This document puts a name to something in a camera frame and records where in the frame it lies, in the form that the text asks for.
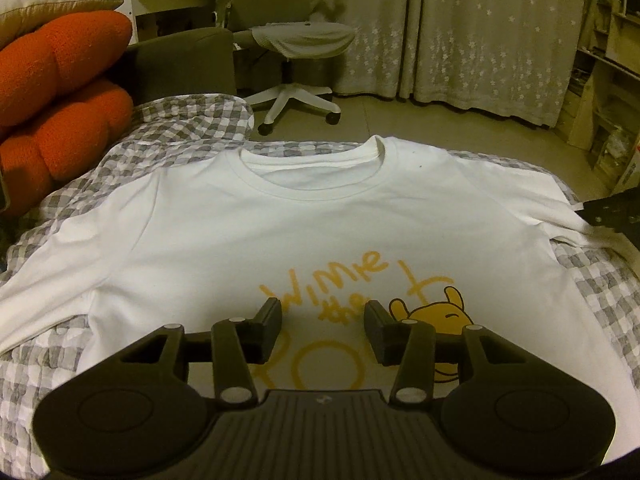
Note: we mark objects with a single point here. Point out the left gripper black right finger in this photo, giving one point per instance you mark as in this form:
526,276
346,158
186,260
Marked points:
410,345

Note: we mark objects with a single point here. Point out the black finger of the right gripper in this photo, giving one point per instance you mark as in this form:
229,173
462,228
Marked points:
620,212

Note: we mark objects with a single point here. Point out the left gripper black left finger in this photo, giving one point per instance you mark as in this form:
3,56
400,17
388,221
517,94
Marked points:
237,343

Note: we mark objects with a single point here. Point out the white Pooh t-shirt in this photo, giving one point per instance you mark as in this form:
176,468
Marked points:
431,236

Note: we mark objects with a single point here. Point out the wooden shelf unit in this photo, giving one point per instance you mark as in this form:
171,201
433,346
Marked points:
600,113

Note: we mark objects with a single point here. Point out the grey star curtain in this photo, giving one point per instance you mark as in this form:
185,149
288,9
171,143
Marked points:
512,58

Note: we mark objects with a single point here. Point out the grey checkered bed quilt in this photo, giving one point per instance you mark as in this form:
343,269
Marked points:
170,132

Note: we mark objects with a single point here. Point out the red knitted cushion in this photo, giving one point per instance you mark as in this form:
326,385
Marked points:
58,112

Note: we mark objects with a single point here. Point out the grey garment on chair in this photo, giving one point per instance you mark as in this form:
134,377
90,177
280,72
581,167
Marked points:
305,40

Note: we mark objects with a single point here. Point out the beige pillow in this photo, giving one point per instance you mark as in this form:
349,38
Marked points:
20,17

